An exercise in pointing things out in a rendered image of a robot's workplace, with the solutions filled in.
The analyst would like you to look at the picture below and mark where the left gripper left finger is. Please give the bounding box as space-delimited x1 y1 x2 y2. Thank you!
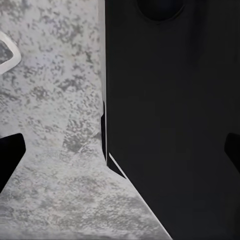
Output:
0 133 26 193

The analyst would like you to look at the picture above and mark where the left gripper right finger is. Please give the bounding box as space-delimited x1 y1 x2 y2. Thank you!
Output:
224 133 240 173

